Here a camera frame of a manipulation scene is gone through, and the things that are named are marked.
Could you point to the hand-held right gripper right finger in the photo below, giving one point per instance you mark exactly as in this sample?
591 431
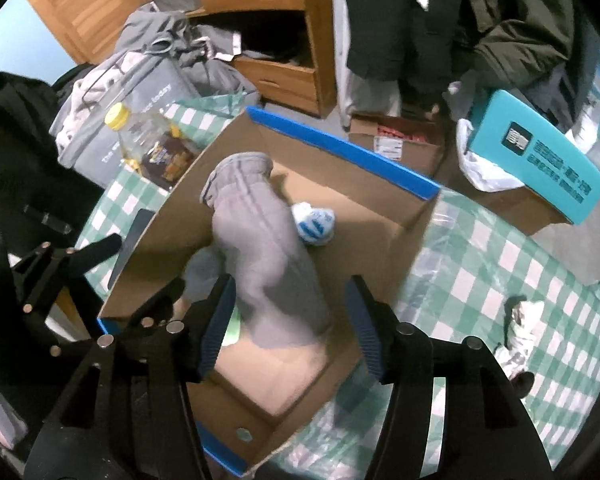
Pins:
365 332

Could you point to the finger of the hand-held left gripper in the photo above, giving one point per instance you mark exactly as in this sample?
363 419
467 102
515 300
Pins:
60 272
145 312

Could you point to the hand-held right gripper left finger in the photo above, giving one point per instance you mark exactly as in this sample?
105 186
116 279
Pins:
217 327

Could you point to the light green sock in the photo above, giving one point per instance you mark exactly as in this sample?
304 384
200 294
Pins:
232 327

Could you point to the large grey sock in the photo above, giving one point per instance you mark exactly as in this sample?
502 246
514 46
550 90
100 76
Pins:
265 270

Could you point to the blue-sided cardboard box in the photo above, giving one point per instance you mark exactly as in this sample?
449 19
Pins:
375 240

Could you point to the white blue-print sock ball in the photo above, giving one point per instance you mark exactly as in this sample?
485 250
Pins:
314 224

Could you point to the white patterned sock bundle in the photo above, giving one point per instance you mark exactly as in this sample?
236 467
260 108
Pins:
525 330

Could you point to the black sock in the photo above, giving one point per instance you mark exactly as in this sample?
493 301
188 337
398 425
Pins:
522 385

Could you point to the green checked tablecloth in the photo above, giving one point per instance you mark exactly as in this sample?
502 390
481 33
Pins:
505 270

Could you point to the yellow-capped oil bottle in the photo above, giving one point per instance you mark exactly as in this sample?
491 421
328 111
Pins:
155 150

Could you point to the grey clothes pile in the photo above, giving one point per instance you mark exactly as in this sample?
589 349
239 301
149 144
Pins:
95 120

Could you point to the small open cardboard box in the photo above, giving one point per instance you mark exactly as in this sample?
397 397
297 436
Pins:
395 145

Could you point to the brown cardboard box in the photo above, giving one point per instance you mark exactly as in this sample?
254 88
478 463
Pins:
525 210

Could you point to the white hanging garment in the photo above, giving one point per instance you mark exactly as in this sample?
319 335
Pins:
360 95

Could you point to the teal printed box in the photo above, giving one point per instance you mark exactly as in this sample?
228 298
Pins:
535 155

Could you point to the grey hoodie pile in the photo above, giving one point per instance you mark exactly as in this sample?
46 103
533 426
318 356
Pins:
180 40

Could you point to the black coat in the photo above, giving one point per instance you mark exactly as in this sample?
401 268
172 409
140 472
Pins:
405 25

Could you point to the wooden louvred wardrobe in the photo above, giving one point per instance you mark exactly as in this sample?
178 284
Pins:
260 20

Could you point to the dark navy coat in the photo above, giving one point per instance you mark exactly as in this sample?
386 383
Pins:
575 90

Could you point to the olive green jacket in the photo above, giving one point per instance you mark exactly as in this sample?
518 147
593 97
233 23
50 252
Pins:
520 25

